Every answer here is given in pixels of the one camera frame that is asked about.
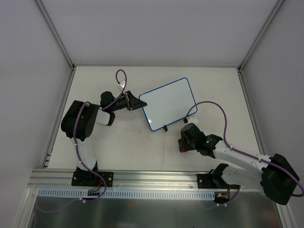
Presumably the red black whiteboard eraser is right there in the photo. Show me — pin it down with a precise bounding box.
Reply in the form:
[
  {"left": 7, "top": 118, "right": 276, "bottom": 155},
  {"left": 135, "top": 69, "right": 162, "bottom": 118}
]
[{"left": 178, "top": 139, "right": 187, "bottom": 153}]

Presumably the blue framed whiteboard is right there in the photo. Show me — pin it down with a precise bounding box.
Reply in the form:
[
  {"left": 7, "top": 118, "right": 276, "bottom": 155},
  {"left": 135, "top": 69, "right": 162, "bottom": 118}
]
[{"left": 139, "top": 77, "right": 198, "bottom": 132}]

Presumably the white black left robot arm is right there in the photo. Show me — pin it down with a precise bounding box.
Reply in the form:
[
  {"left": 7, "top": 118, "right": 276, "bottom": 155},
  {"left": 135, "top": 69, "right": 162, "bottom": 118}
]
[{"left": 61, "top": 91, "right": 147, "bottom": 185}]

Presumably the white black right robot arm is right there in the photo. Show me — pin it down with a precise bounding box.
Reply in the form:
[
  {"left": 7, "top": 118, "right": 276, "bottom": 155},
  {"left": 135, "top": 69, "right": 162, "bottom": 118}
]
[{"left": 178, "top": 123, "right": 300, "bottom": 205}]

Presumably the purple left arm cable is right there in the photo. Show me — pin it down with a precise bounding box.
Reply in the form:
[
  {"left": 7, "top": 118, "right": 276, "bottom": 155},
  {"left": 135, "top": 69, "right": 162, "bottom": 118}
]
[{"left": 35, "top": 69, "right": 129, "bottom": 212}]

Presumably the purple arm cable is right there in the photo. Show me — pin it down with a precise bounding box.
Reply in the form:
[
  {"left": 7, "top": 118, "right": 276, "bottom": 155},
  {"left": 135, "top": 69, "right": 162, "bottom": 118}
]
[
  {"left": 35, "top": 69, "right": 129, "bottom": 212},
  {"left": 186, "top": 101, "right": 304, "bottom": 207}
]

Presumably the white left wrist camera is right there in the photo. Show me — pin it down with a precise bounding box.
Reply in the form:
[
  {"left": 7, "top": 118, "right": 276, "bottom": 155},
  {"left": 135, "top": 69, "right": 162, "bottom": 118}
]
[{"left": 119, "top": 80, "right": 126, "bottom": 90}]

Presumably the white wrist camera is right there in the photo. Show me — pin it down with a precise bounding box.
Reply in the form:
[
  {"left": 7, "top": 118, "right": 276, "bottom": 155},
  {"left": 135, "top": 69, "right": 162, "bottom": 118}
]
[
  {"left": 183, "top": 116, "right": 198, "bottom": 124},
  {"left": 119, "top": 80, "right": 126, "bottom": 90}
]

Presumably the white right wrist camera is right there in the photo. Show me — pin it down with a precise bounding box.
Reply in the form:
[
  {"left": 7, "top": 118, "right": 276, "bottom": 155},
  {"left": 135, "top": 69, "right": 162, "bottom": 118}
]
[{"left": 183, "top": 116, "right": 198, "bottom": 124}]

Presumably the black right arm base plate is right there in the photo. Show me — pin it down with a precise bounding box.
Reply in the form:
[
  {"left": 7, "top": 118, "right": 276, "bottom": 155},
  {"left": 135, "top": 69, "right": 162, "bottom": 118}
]
[{"left": 196, "top": 173, "right": 239, "bottom": 190}]

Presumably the white slotted cable duct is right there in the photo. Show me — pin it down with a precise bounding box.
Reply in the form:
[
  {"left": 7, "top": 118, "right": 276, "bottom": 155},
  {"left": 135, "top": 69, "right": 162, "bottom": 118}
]
[{"left": 38, "top": 188, "right": 215, "bottom": 201}]

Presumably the aluminium right side rail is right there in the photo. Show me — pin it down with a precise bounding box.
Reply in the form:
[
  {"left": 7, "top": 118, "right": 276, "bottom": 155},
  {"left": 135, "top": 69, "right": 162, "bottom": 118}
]
[{"left": 237, "top": 68, "right": 266, "bottom": 155}]

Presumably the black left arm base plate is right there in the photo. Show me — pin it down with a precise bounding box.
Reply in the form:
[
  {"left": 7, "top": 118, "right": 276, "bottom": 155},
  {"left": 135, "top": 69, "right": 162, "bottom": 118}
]
[{"left": 71, "top": 168, "right": 114, "bottom": 187}]

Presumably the aluminium left side rail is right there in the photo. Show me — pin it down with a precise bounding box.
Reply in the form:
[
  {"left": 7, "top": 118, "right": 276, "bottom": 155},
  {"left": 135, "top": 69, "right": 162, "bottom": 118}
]
[{"left": 40, "top": 67, "right": 76, "bottom": 169}]

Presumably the aluminium frame rail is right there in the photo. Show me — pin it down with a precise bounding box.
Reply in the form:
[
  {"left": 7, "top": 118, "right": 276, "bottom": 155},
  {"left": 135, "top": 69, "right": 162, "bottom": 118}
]
[{"left": 27, "top": 168, "right": 285, "bottom": 192}]

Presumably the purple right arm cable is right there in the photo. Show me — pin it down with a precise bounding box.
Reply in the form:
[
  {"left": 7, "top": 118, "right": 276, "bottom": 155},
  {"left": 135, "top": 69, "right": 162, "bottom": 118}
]
[{"left": 186, "top": 101, "right": 304, "bottom": 207}]

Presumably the aluminium left corner post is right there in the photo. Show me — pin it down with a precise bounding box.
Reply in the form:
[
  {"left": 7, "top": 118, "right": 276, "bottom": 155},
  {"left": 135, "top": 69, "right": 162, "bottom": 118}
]
[{"left": 34, "top": 0, "right": 75, "bottom": 70}]

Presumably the aluminium corner post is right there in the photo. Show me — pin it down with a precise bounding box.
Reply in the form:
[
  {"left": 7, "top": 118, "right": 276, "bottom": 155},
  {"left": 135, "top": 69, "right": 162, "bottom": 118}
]
[
  {"left": 238, "top": 0, "right": 285, "bottom": 73},
  {"left": 34, "top": 0, "right": 75, "bottom": 70}
]

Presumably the aluminium right corner post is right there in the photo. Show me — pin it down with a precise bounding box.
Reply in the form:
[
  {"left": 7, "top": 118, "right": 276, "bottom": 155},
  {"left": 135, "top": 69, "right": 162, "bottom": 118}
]
[{"left": 238, "top": 0, "right": 285, "bottom": 73}]

